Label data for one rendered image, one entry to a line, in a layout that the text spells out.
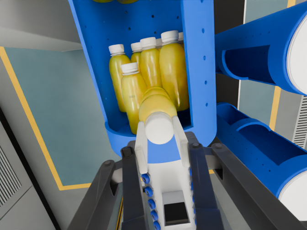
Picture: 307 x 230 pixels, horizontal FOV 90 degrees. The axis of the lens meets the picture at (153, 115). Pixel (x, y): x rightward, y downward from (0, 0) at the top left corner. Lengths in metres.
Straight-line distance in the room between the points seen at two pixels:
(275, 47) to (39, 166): 2.28
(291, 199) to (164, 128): 0.74
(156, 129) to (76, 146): 1.74
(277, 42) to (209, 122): 0.37
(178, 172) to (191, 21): 0.61
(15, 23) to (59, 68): 0.93
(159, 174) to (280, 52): 0.61
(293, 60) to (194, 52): 0.37
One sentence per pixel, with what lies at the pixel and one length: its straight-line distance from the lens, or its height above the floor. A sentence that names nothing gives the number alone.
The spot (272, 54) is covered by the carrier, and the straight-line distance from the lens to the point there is 0.63.
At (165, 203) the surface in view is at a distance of 0.78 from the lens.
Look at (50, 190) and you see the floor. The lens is 2.48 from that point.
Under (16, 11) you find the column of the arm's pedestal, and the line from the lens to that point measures 0.85.
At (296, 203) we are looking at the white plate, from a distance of 0.91.
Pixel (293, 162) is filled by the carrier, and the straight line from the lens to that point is 0.85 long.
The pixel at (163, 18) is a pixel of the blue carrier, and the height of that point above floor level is 0.97.
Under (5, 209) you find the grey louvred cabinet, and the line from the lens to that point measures 2.16.
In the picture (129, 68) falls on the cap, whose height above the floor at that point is 1.11.
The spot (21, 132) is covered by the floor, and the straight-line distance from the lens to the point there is 2.15.
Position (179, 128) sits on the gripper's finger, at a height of 1.33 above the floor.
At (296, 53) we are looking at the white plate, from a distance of 0.60.
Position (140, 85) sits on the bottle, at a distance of 0.37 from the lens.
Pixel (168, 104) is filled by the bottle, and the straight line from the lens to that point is 0.24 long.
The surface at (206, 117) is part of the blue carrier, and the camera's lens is 0.32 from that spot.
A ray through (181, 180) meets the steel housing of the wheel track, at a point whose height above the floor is 0.93.
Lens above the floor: 1.48
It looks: 70 degrees down
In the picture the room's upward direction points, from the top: 177 degrees clockwise
